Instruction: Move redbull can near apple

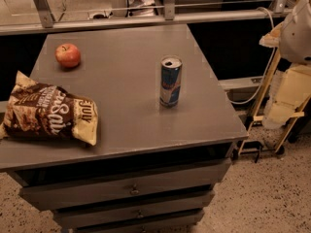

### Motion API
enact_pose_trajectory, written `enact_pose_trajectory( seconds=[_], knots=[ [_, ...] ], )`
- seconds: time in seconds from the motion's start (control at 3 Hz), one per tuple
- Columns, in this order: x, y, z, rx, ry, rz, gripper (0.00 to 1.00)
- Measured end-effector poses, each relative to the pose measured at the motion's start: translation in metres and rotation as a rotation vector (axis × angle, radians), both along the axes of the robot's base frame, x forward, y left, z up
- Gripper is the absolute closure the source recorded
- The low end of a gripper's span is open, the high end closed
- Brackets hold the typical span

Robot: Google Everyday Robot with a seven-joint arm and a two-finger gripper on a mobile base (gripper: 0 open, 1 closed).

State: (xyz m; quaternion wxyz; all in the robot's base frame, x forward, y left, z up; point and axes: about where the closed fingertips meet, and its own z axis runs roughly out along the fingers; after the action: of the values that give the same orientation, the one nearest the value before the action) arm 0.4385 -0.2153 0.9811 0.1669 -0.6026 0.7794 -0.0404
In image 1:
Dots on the drawer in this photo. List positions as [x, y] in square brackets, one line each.
[146, 224]
[78, 193]
[134, 208]

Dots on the metal railing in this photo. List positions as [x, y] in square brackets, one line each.
[19, 17]

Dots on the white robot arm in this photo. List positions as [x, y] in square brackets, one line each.
[295, 40]

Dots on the grey drawer cabinet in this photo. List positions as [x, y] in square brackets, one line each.
[120, 71]

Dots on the blue silver redbull can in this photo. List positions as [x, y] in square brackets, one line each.
[170, 80]

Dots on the brown chips bag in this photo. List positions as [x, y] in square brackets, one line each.
[40, 110]

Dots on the top drawer front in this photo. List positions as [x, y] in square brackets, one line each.
[78, 193]

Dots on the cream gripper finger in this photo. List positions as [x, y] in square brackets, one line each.
[288, 90]
[271, 39]

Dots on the red apple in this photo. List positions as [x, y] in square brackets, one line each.
[68, 55]

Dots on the bottom drawer front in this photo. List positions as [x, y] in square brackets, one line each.
[146, 224]

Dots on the middle drawer front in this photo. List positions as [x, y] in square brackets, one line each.
[134, 208]

